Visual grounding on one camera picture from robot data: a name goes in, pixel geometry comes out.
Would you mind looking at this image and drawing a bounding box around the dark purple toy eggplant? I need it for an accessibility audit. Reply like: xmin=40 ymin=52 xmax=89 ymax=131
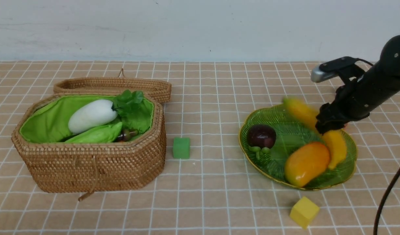
xmin=115 ymin=128 xmax=138 ymax=142

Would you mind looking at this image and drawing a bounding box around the yellow foam cube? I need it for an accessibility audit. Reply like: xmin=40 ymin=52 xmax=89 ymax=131
xmin=289 ymin=196 xmax=320 ymax=229

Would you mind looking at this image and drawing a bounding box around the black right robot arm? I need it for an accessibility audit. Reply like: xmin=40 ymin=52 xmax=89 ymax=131
xmin=311 ymin=35 xmax=400 ymax=134

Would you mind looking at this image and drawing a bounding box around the woven wicker basket green lining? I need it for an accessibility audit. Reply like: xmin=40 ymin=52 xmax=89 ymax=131
xmin=11 ymin=93 xmax=167 ymax=194

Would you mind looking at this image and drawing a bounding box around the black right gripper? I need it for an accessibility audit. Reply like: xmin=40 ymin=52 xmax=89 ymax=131
xmin=316 ymin=82 xmax=379 ymax=135

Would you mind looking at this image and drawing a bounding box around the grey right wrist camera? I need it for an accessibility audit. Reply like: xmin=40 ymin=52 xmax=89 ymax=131
xmin=310 ymin=56 xmax=365 ymax=85

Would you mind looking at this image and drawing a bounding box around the yellow toy banana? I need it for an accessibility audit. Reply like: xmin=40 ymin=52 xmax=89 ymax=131
xmin=282 ymin=97 xmax=347 ymax=170

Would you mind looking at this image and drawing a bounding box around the purple toy mangosteen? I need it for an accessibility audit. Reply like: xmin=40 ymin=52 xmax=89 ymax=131
xmin=247 ymin=124 xmax=277 ymax=160

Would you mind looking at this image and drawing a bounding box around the green toy cucumber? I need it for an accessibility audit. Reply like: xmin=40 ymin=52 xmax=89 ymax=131
xmin=65 ymin=122 xmax=123 ymax=143

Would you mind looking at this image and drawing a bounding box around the orange yellow toy mango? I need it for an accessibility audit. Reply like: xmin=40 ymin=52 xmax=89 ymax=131
xmin=284 ymin=142 xmax=331 ymax=188

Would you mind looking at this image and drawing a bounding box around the black right camera cable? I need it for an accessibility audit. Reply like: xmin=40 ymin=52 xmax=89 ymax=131
xmin=373 ymin=153 xmax=400 ymax=235

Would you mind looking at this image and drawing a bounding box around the green foam cube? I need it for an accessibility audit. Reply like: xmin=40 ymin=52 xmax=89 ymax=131
xmin=172 ymin=137 xmax=190 ymax=159

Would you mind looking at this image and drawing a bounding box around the white toy radish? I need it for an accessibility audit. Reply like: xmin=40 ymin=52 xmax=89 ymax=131
xmin=68 ymin=90 xmax=144 ymax=134

